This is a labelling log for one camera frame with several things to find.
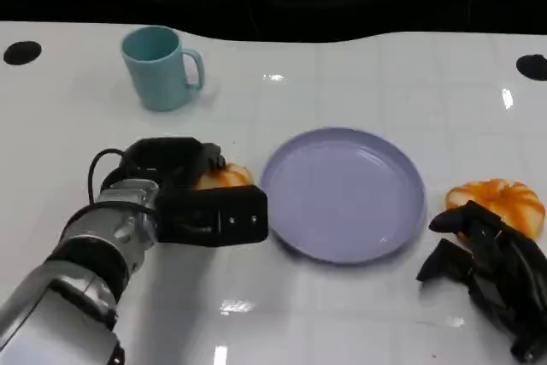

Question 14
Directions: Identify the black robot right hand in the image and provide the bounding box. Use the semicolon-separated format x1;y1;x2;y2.
416;200;547;364

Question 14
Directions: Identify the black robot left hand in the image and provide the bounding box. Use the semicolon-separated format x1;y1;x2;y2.
118;137;227;189

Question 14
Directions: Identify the orange white toy bread roll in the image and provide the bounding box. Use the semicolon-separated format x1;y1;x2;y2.
445;179;547;240
196;163;254;191

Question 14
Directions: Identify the pale green mug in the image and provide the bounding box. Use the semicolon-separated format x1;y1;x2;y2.
120;26;206;112

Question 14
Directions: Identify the lilac plate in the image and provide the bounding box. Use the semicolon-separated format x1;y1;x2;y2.
259;126;428;265

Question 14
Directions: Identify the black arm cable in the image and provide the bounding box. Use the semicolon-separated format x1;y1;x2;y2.
87;149;160;217

